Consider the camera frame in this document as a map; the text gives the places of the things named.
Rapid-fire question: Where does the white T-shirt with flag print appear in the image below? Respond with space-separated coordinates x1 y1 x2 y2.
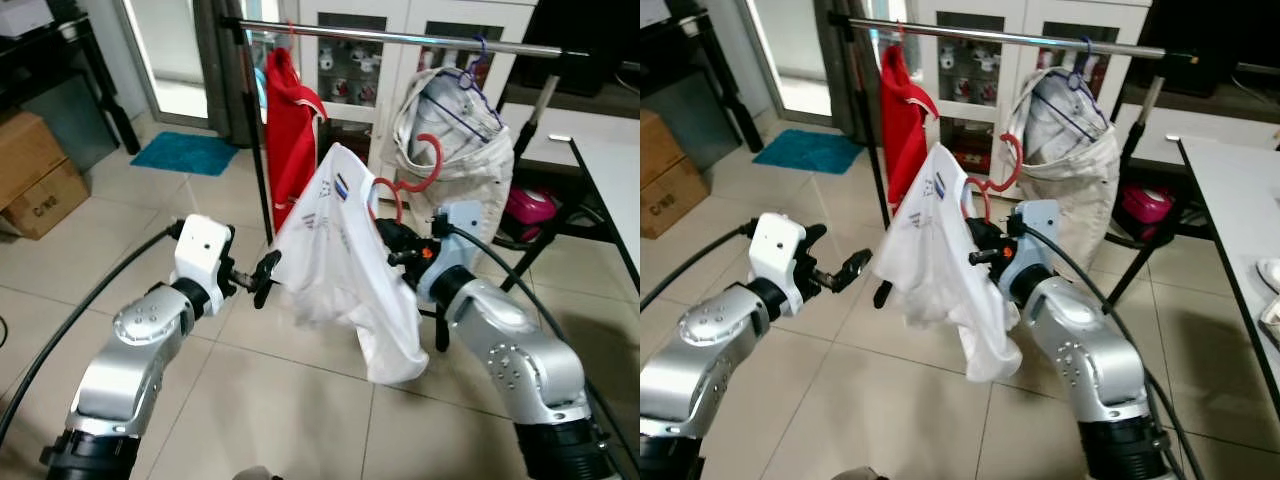
268 142 431 387
900 142 1026 386

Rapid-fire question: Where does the blue clothes hanger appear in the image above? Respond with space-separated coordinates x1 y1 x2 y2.
430 38 506 143
1035 38 1109 141

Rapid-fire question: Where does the beige jacket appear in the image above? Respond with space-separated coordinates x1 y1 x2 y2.
1000 65 1123 271
375 65 518 243

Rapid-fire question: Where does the teal floor mat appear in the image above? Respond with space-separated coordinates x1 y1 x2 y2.
130 131 241 178
752 128 866 176

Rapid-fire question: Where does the pink appliance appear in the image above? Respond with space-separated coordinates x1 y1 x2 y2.
503 185 559 244
1117 183 1177 242

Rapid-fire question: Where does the red garment with white trim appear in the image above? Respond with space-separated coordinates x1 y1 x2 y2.
263 45 331 234
878 43 941 216

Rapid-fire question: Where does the printed brown cardboard box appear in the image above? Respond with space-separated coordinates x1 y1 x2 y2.
640 157 709 241
0 157 91 242

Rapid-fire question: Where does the grey curtain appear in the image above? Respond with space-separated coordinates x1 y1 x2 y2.
195 0 251 149
812 0 861 141

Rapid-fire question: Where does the grey storage bin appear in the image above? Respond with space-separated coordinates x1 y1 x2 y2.
640 72 741 171
38 75 123 173

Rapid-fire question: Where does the plain brown cardboard box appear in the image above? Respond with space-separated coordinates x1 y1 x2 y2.
640 108 686 196
0 110 69 209

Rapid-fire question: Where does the white glass sliding door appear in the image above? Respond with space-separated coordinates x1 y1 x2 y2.
735 0 831 119
112 0 216 129

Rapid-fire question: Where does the white glass door cabinet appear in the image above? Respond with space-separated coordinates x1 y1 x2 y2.
295 0 541 161
905 0 1151 166

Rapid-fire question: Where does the black metal shelf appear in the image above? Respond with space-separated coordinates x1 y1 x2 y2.
0 15 143 158
640 10 761 151

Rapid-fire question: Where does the black television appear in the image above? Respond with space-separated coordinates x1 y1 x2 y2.
1140 0 1280 101
520 0 641 98

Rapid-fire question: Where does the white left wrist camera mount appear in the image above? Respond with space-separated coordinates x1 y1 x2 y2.
748 212 809 317
172 214 237 317

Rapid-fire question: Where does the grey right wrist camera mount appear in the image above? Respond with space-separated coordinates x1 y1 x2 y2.
413 200 487 303
995 198 1063 301

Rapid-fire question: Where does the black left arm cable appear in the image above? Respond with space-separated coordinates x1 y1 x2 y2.
640 222 753 311
0 225 183 446

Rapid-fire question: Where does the silver clothes rack rail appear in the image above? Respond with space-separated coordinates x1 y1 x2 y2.
830 12 1201 66
222 15 591 61

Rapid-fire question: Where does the white table with black frame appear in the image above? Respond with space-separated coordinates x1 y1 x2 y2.
1100 135 1280 396
497 133 641 293

